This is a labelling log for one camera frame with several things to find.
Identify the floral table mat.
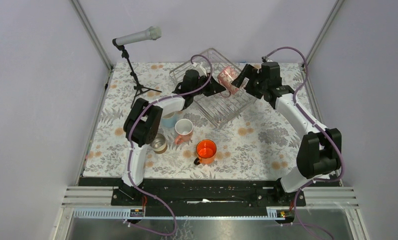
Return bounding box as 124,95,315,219
82,62,301,180

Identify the pink textured mug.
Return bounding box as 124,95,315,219
174,118,194,145

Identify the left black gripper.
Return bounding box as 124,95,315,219
191,72,225,97

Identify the orange mug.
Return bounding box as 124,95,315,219
194,139,217,166

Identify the light blue mug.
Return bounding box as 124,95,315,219
161,111,178,129

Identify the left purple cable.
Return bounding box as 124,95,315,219
126,54,214,237

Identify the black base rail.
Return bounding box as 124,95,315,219
111,178,295,217

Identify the purple cable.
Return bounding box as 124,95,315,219
263,46,346,240
126,54,214,237

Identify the cream brown-banded cup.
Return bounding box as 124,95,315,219
150,133,167,154

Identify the grey microphone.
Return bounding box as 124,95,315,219
112,26,162,46

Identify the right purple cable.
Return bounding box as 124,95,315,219
263,46,346,240

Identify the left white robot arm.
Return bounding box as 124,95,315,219
122,69,226,206

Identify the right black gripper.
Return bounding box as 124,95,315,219
231,64,268,100

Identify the wire dish rack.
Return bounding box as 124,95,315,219
169,47,257,130

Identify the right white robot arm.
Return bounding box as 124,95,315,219
231,62,342,206

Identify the pink floral mug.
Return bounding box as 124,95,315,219
217,66,239,96

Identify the black microphone tripod stand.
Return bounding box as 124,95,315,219
116,45,162,107

